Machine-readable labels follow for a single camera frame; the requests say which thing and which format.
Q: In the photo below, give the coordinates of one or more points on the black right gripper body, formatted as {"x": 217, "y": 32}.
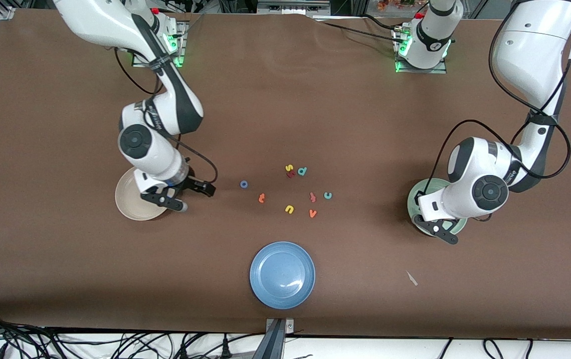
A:
{"x": 191, "y": 184}

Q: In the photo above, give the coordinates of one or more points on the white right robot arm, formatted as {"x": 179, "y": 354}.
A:
{"x": 91, "y": 20}

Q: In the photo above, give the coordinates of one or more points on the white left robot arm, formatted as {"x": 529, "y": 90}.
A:
{"x": 534, "y": 50}

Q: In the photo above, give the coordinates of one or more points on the beige brown plastic plate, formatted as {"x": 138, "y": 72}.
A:
{"x": 130, "y": 204}

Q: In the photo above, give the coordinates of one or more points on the yellow foam letter u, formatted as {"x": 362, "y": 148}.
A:
{"x": 289, "y": 211}

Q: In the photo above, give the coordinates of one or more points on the blue plastic plate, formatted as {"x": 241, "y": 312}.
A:
{"x": 282, "y": 275}

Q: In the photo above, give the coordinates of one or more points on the brown paper table cover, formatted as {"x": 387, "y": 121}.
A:
{"x": 66, "y": 274}

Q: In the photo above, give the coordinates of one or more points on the grey metal box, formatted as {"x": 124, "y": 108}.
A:
{"x": 292, "y": 7}

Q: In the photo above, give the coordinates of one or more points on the small white tape scrap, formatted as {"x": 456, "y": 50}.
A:
{"x": 412, "y": 278}

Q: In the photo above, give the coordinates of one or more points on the light green plastic plate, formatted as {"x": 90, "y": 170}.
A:
{"x": 460, "y": 224}

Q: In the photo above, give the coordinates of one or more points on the orange leafy object cluster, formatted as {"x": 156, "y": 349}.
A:
{"x": 395, "y": 4}

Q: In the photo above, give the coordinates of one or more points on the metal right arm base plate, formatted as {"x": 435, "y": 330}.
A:
{"x": 181, "y": 50}

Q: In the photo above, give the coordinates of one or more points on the grey metal mount bracket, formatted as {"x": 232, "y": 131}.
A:
{"x": 289, "y": 326}

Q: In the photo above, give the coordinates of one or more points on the grey aluminium mount pole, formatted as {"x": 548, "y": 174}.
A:
{"x": 271, "y": 344}

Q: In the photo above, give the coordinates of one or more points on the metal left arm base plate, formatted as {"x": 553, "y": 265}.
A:
{"x": 422, "y": 71}

